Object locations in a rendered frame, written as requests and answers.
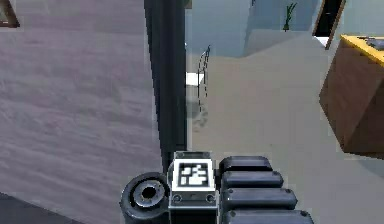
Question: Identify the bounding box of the dark doorway frame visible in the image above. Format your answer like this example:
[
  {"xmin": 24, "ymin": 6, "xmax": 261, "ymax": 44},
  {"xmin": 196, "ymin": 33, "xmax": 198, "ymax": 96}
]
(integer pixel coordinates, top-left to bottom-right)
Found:
[{"xmin": 143, "ymin": 0, "xmax": 188, "ymax": 173}]

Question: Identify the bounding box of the dark room door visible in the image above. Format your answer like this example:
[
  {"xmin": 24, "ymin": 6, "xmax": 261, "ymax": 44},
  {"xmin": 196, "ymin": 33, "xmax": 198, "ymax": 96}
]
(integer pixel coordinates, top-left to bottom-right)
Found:
[{"xmin": 312, "ymin": 0, "xmax": 347, "ymax": 50}]

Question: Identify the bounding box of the green house plant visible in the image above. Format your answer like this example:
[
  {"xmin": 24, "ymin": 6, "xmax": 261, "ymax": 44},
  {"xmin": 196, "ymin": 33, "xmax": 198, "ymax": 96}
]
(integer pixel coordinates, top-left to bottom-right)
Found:
[{"xmin": 282, "ymin": 2, "xmax": 298, "ymax": 33}]

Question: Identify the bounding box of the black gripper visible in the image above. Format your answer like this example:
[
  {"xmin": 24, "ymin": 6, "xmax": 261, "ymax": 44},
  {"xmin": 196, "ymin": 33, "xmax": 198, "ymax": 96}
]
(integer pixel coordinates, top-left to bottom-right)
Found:
[{"xmin": 119, "ymin": 171, "xmax": 172, "ymax": 224}]

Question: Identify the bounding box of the brown cabinet with yellow top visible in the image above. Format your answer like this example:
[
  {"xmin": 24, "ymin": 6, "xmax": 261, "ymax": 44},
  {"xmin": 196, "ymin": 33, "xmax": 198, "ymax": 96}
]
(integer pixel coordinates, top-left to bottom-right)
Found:
[{"xmin": 318, "ymin": 34, "xmax": 384, "ymax": 160}]

